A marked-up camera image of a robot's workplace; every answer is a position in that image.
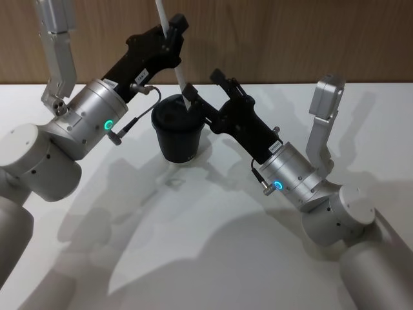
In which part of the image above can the black paper cup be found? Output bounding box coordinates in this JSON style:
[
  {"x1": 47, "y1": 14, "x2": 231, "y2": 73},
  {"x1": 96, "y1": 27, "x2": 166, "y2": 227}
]
[{"x1": 154, "y1": 119, "x2": 205, "y2": 166}]

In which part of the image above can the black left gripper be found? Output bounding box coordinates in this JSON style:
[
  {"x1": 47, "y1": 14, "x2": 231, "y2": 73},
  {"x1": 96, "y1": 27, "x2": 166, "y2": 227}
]
[{"x1": 101, "y1": 14, "x2": 190, "y2": 105}]

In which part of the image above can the thin dark wrist cable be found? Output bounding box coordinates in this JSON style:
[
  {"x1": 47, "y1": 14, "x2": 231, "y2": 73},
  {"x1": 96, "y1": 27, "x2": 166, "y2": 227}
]
[
  {"x1": 107, "y1": 82, "x2": 163, "y2": 145},
  {"x1": 250, "y1": 158, "x2": 272, "y2": 196}
]

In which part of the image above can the white drinking straw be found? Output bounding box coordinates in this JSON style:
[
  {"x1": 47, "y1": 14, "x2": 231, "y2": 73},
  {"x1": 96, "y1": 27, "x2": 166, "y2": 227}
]
[{"x1": 154, "y1": 0, "x2": 195, "y2": 112}]

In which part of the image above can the black plastic cup lid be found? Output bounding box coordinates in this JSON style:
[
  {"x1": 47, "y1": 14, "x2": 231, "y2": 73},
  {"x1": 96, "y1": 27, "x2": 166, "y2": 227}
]
[{"x1": 150, "y1": 96, "x2": 207, "y2": 132}]

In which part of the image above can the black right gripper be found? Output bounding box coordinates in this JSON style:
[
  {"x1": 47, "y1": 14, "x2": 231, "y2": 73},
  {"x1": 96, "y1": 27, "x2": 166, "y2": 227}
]
[{"x1": 181, "y1": 68, "x2": 281, "y2": 165}]

